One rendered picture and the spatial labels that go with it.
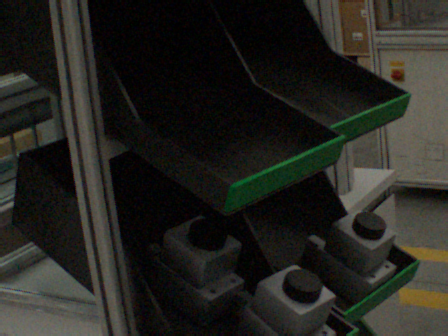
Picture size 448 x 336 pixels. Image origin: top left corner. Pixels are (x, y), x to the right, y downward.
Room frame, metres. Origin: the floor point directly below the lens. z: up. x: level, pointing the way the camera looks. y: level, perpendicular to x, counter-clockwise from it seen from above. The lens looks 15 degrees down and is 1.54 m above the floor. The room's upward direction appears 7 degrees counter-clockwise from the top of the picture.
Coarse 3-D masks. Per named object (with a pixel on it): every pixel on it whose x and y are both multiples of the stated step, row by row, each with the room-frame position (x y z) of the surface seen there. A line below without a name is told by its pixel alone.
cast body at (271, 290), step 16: (288, 272) 0.64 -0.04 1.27; (304, 272) 0.64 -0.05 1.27; (256, 288) 0.64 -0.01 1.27; (272, 288) 0.63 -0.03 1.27; (288, 288) 0.63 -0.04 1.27; (304, 288) 0.63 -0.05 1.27; (320, 288) 0.63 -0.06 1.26; (240, 304) 0.68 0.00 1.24; (256, 304) 0.64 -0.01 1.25; (272, 304) 0.63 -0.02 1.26; (288, 304) 0.62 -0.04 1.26; (304, 304) 0.62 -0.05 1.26; (320, 304) 0.63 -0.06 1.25; (240, 320) 0.66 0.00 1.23; (256, 320) 0.64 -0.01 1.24; (272, 320) 0.63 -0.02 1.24; (288, 320) 0.62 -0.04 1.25; (304, 320) 0.62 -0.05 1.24; (320, 320) 0.64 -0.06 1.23
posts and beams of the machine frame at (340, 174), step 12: (312, 0) 2.12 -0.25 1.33; (324, 0) 2.10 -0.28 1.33; (312, 12) 2.12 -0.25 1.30; (324, 12) 2.10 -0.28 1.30; (324, 24) 2.11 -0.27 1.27; (336, 24) 2.13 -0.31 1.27; (336, 36) 2.12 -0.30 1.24; (336, 48) 2.12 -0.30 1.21; (348, 144) 2.13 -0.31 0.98; (348, 156) 2.13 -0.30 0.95; (336, 168) 2.12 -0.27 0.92; (348, 168) 2.12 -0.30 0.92; (336, 180) 2.12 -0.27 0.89; (348, 180) 2.12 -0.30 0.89; (348, 192) 2.11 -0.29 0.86
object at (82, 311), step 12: (0, 288) 1.66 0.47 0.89; (0, 300) 1.65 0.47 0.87; (12, 300) 1.64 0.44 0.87; (24, 300) 1.62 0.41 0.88; (36, 300) 1.60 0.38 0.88; (48, 300) 1.58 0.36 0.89; (60, 300) 1.57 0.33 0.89; (48, 312) 1.58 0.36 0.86; (60, 312) 1.57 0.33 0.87; (72, 312) 1.55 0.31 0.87; (84, 312) 1.54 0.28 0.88; (96, 312) 1.52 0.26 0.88
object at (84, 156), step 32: (64, 0) 0.62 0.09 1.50; (64, 32) 0.63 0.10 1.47; (64, 64) 0.62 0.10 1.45; (64, 96) 0.63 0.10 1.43; (96, 96) 0.63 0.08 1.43; (96, 128) 0.63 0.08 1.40; (96, 160) 0.62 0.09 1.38; (96, 192) 0.62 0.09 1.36; (96, 224) 0.62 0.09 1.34; (96, 256) 0.63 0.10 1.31; (96, 288) 0.63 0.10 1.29; (128, 288) 0.63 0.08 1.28; (128, 320) 0.63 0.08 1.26
